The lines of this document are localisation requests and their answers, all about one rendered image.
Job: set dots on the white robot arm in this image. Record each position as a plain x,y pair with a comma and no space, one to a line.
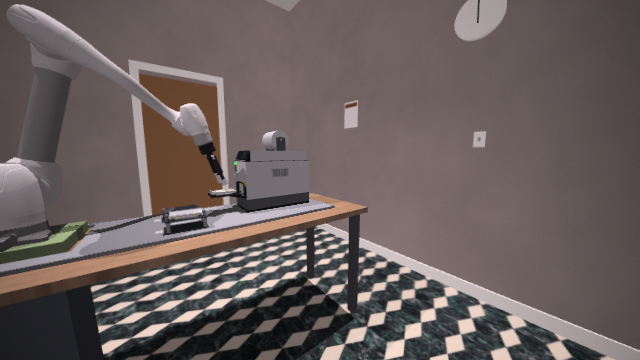
23,194

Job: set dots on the white cylinder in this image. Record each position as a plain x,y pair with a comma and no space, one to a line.
269,139

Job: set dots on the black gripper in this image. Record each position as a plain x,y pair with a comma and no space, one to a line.
208,149

